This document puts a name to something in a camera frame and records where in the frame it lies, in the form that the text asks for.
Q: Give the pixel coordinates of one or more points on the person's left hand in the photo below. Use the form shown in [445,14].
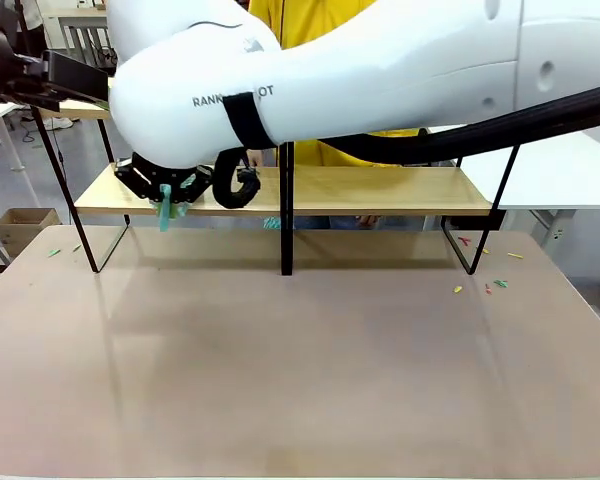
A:
[367,220]

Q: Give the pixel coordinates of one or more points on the grey background chair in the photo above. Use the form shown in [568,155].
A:
[85,40]

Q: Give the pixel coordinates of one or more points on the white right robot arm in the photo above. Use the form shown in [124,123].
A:
[380,60]

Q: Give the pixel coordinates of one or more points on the white sneakers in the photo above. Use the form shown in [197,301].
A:
[55,123]

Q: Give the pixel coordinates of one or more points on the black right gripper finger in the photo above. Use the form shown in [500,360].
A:
[135,182]
[195,187]

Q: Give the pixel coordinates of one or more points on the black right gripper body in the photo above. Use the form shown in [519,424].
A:
[165,175]

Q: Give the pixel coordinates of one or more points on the person's right hand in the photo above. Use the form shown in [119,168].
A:
[254,158]

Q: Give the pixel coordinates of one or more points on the green peg lower shelf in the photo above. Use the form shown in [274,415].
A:
[501,283]

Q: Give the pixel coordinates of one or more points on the two-tier wooden shelf black frame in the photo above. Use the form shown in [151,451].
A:
[355,192]

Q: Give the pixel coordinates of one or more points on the cardboard box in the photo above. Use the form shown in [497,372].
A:
[25,222]

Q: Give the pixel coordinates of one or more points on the person in yellow hoodie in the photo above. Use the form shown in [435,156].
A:
[310,20]

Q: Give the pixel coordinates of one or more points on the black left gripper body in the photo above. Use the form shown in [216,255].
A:
[77,76]

